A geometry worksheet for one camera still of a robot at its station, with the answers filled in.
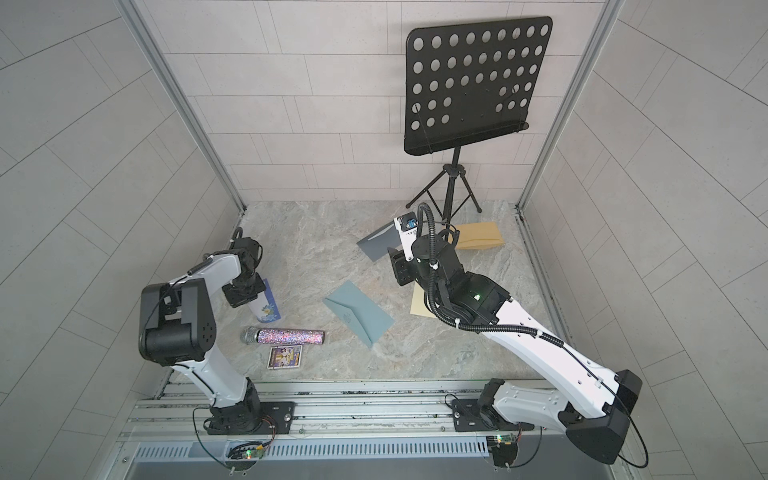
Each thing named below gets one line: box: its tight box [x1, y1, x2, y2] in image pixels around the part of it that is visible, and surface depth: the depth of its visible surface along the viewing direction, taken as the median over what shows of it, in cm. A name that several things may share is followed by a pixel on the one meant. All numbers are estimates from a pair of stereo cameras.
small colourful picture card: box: [267, 345, 303, 369], surface depth 80 cm
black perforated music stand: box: [404, 16, 553, 222], surface depth 69 cm
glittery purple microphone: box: [240, 327, 325, 345], surface depth 82 cm
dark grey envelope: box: [356, 221, 402, 262], surface depth 108 cm
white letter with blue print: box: [248, 278, 281, 323], surface depth 91 cm
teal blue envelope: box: [323, 280, 395, 348], surface depth 91 cm
